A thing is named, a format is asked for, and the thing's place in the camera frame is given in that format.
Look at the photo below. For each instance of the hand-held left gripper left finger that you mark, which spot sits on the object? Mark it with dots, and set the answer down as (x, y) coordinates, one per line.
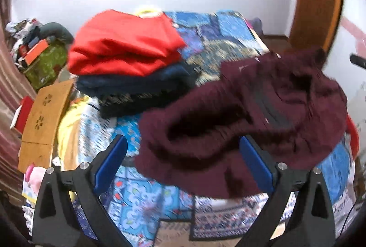
(113, 164)

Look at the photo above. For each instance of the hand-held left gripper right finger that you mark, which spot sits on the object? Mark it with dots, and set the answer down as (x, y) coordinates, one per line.
(256, 167)

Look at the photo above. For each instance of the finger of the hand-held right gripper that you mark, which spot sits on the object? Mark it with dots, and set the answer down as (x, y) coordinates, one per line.
(359, 61)

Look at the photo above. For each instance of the maroon knitted sweater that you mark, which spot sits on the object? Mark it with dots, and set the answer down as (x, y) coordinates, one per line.
(200, 135)

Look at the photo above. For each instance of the patchwork printed blanket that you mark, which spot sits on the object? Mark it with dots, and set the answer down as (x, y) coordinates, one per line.
(137, 198)

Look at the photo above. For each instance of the yellow cloth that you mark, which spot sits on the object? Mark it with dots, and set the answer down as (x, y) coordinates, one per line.
(68, 135)

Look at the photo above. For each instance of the black patterned folded garment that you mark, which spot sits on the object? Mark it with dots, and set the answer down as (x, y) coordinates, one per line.
(123, 106)

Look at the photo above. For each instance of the wooden door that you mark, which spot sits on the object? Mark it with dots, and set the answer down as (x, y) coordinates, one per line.
(317, 1)

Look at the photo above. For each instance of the pink toy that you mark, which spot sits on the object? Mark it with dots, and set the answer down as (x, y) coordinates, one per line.
(33, 178)

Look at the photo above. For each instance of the small wooden table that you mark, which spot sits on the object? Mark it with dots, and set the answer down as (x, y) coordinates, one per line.
(43, 121)

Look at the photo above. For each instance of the navy folded garment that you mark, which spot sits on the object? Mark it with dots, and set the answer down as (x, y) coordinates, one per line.
(128, 82)

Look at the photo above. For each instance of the red book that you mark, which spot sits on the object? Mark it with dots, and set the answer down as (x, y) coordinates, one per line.
(21, 114)

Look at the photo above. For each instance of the grey purple backpack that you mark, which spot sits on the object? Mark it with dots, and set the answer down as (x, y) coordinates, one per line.
(256, 26)

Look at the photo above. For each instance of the striped pink curtain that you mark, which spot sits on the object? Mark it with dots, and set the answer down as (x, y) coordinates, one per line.
(11, 121)

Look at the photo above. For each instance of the green patterned box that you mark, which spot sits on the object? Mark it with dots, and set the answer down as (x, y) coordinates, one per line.
(47, 67)

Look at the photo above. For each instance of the red folded garment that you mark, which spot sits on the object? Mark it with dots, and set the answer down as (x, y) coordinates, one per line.
(123, 44)

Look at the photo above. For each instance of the orange box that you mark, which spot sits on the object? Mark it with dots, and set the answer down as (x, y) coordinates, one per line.
(35, 51)

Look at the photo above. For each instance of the grey green cushion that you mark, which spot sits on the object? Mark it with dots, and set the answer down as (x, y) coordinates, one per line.
(57, 31)

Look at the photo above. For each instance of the pile of clutter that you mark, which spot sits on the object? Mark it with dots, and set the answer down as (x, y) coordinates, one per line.
(21, 35)

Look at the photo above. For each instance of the pink heart wall sticker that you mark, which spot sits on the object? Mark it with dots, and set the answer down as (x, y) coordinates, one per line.
(353, 29)

